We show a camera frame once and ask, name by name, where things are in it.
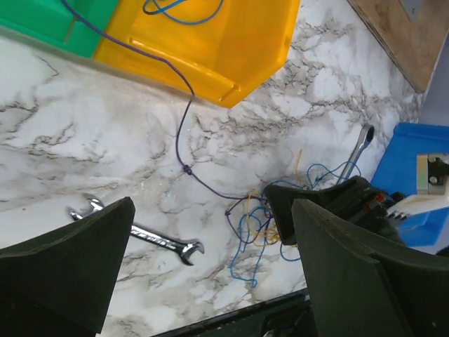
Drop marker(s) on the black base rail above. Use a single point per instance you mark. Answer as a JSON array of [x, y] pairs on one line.
[[288, 315]]

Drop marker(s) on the green plastic bin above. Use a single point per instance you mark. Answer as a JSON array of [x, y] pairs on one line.
[[50, 22]]

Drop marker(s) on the silver open-end wrench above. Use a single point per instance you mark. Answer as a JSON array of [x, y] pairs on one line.
[[183, 248]]

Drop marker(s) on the yellow plastic bin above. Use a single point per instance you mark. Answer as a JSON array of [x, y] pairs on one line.
[[223, 49]]

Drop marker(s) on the silver ratchet wrench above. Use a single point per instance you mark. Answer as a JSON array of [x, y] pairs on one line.
[[365, 138]]

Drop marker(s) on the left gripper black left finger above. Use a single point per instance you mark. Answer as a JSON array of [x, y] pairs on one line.
[[61, 283]]

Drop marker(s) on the blue plastic bin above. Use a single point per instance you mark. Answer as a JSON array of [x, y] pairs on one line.
[[397, 172]]

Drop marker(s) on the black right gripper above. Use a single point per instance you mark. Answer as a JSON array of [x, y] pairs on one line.
[[354, 200]]

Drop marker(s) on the brown wooden board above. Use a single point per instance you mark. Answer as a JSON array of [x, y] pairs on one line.
[[411, 32]]

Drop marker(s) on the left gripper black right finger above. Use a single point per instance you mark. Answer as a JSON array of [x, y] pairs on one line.
[[362, 284]]

